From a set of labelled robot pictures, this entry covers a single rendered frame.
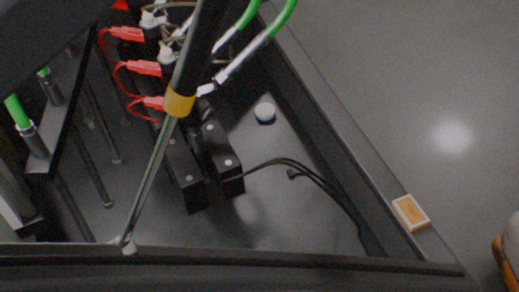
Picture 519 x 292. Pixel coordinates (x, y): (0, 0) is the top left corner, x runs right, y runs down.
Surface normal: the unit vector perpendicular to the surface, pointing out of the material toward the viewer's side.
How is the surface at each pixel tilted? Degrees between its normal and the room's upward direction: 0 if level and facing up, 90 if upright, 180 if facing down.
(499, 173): 0
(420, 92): 0
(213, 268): 43
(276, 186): 0
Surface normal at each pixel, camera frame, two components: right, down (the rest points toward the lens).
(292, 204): -0.07, -0.61
